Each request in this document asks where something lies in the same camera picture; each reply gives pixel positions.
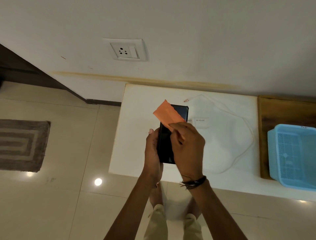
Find black smartphone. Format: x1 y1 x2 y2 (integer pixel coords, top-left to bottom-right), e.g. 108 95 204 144
157 104 189 165

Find white wall socket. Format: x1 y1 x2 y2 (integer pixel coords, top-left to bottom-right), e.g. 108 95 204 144
103 38 149 62

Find white charger adapter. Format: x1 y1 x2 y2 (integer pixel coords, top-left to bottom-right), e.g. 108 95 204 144
188 117 210 129

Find white charging cable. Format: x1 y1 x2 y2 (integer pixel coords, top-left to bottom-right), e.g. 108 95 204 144
184 94 256 174

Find grey patterned floor mat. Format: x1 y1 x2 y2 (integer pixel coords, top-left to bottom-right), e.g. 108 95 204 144
0 119 51 173

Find beige trousers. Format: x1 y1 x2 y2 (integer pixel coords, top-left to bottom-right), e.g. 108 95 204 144
144 204 203 240

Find brown wooden board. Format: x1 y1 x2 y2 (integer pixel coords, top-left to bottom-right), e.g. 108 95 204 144
257 96 316 180

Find orange cleaning cloth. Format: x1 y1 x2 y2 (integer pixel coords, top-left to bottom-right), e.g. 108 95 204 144
153 99 186 141

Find person's left forearm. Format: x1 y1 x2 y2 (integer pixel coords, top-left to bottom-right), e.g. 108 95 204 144
104 172 164 240

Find person's right forearm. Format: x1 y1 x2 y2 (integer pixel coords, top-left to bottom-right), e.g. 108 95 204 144
182 177 248 240

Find light blue plastic basket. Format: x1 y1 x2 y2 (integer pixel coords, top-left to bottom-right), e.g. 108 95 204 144
267 124 316 192

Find person's right hand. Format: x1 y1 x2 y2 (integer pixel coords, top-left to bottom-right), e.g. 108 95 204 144
169 122 206 181

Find person's left foot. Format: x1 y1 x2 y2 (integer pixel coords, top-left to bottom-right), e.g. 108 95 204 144
149 181 165 209

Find dark brown baseboard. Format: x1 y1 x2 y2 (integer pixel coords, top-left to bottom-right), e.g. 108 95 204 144
0 44 122 107

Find person's left hand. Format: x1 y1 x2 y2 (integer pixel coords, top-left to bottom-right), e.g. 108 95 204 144
142 128 164 180

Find black thread bracelet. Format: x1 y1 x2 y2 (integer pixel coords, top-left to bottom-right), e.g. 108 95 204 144
179 175 207 190

